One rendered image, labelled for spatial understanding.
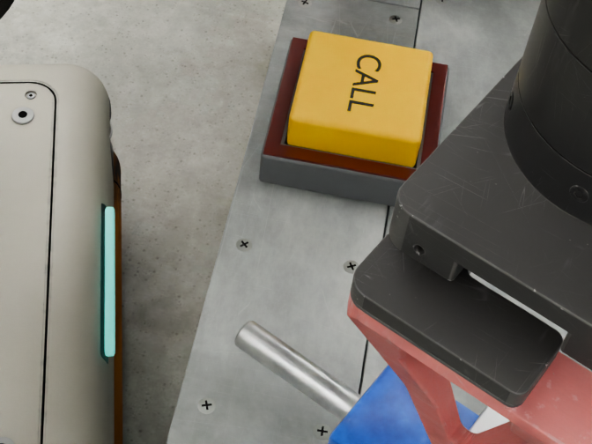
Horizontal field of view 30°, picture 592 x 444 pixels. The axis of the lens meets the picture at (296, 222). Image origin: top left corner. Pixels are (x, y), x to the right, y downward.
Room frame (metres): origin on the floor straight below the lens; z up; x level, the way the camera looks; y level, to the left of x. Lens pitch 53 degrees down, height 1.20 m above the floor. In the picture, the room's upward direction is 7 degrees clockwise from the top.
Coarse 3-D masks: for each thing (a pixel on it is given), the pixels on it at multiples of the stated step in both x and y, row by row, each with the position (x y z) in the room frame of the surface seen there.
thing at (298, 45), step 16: (304, 48) 0.40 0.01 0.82; (288, 64) 0.39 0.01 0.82; (432, 64) 0.40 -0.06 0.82; (288, 80) 0.37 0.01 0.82; (288, 96) 0.36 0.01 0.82; (432, 96) 0.38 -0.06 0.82; (432, 112) 0.37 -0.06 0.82; (272, 128) 0.34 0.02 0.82; (432, 128) 0.36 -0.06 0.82; (272, 144) 0.33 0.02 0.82; (432, 144) 0.35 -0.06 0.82; (304, 160) 0.33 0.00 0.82; (320, 160) 0.33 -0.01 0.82; (336, 160) 0.33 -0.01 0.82; (352, 160) 0.33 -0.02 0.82; (368, 160) 0.33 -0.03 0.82; (384, 176) 0.32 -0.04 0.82; (400, 176) 0.32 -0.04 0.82
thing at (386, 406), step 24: (240, 336) 0.22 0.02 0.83; (264, 336) 0.22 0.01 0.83; (264, 360) 0.22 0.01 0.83; (288, 360) 0.21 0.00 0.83; (312, 384) 0.21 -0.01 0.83; (336, 384) 0.21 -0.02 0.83; (384, 384) 0.21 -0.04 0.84; (336, 408) 0.20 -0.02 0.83; (360, 408) 0.19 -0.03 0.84; (384, 408) 0.20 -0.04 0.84; (408, 408) 0.20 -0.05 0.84; (336, 432) 0.18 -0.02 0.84; (360, 432) 0.18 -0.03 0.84; (384, 432) 0.19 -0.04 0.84; (408, 432) 0.19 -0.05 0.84; (480, 432) 0.18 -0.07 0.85
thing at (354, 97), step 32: (320, 32) 0.39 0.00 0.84; (320, 64) 0.37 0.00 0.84; (352, 64) 0.37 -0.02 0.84; (384, 64) 0.38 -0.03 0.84; (416, 64) 0.38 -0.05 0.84; (320, 96) 0.35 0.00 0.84; (352, 96) 0.35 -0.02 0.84; (384, 96) 0.36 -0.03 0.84; (416, 96) 0.36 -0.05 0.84; (288, 128) 0.34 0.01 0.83; (320, 128) 0.33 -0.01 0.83; (352, 128) 0.33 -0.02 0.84; (384, 128) 0.34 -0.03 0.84; (416, 128) 0.34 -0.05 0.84; (384, 160) 0.33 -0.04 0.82
